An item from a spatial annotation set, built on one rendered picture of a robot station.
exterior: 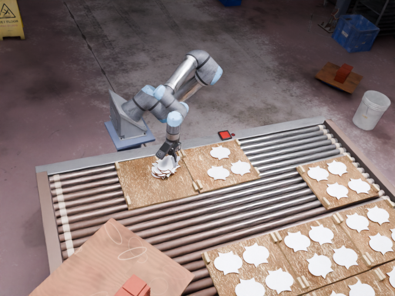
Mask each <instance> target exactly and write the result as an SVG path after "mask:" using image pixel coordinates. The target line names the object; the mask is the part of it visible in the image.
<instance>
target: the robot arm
mask: <svg viewBox="0 0 395 296"><path fill-rule="evenodd" d="M193 69H196V71H195V75H194V76H193V77H192V78H190V79H189V80H188V81H187V82H186V83H185V84H184V85H182V86H181V84H182V83H183V82H184V81H185V79H186V78H187V77H188V75H189V74H190V73H191V71H192V70H193ZM222 73H223V70H222V68H221V67H220V66H219V65H218V64H217V63H216V62H215V61H214V60H213V58H212V57H211V56H210V55H209V54H208V53H207V52H206V51H203V50H200V49H197V50H192V51H190V52H188V53H187V54H186V55H185V56H184V57H183V62H182V63H181V64H180V65H179V66H178V68H177V69H176V70H175V71H174V73H173V74H172V75H171V77H170V78H169V79H168V81H167V82H166V83H165V84H164V85H159V86H158V87H157V88H156V89H155V88H154V87H153V86H151V85H146V86H145V87H144V88H142V89H141V90H140V91H139V92H138V93H137V94H136V95H135V96H134V97H133V98H132V99H131V100H129V101H127V102H125V103H123V104H122V105H121V107H122V110H123V111H124V112H125V113H126V115H127V116H128V117H130V118H131V119H132V120H133V121H135V122H138V121H140V119H141V117H142V115H143V113H144V112H145V111H146V110H148V111H150V112H151V113H152V114H153V115H154V116H155V117H156V118H157V119H158V120H159V121H160V122H162V123H166V122H167V125H166V141H165V142H164V144H163V145H162V146H161V147H160V149H159V150H158V151H157V153H156V154H155V156H156V157H157V158H158V159H160V160H163V158H164V157H165V156H166V155H167V154H168V155H170V156H172V157H171V160H172V164H173V167H174V168H176V166H177V163H178V161H179V160H180V156H177V154H176V153H175V152H176V151H177V150H178V151H179V150H180V149H181V145H182V143H181V142H180V141H179V139H180V126H181V124H182V122H183V120H184V118H185V116H186V115H187V113H188V110H189V107H188V105H187V104H185V103H184V101H186V100H187V99H188V98H190V97H191V96H192V95H193V94H194V93H195V92H197V91H198V90H199V89H200V88H201V87H202V86H207V85H209V84H210V85H214V84H215V83H216V82H217V81H218V79H219V78H220V77H221V75H222ZM180 86H181V87H180ZM179 87H180V88H179ZM178 143H180V144H178ZM179 146H180V148H179Z"/></svg>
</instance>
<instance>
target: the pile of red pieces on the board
mask: <svg viewBox="0 0 395 296"><path fill-rule="evenodd" d="M114 296H150V286H148V285H147V283H146V282H144V281H143V280H142V279H140V278H139V277H138V276H136V275H135V274H133V275H132V276H131V277H130V278H128V280H127V281H126V282H125V283H124V285H123V286H121V287H120V289H119V290H118V291H117V292H116V294H115V295H114Z"/></svg>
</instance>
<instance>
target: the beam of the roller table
mask: <svg viewBox="0 0 395 296"><path fill-rule="evenodd" d="M324 120H326V119H325V117H324V116H316V117H310V118H306V119H299V120H293V121H289V122H283V123H276V124H272V125H266V126H260V127H254V128H250V129H243V130H237V131H233V132H230V134H231V133H234V134H235V136H232V139H229V140H223V141H222V140H221V138H220V137H219V135H218V134H214V135H210V136H204V137H197V138H194V139H187V140H181V141H180V142H181V143H182V145H181V149H183V150H187V149H192V148H196V147H201V146H207V145H210V144H216V143H221V142H227V141H231V140H234V139H237V140H238V141H240V140H245V139H251V138H255V137H261V136H267V135H271V134H276V133H283V132H288V131H292V130H298V129H304V128H308V127H314V126H317V125H322V124H323V122H324ZM162 145H163V144H158V145H154V146H148V147H141V148H137V149H131V150H125V151H121V152H114V153H108V154H102V155H98V156H92V157H86V158H81V159H75V160H69V161H65V162H59V163H52V164H46V165H42V166H36V167H35V171H36V173H39V172H43V171H47V174H48V179H49V177H50V176H53V175H56V174H65V173H71V172H75V171H81V170H87V169H93V168H97V167H102V166H108V165H112V164H114V163H115V162H118V163H119V162H125V161H130V160H136V159H142V158H146V157H152V156H155V154H156V153H157V151H158V150H159V149H160V147H161V146H162Z"/></svg>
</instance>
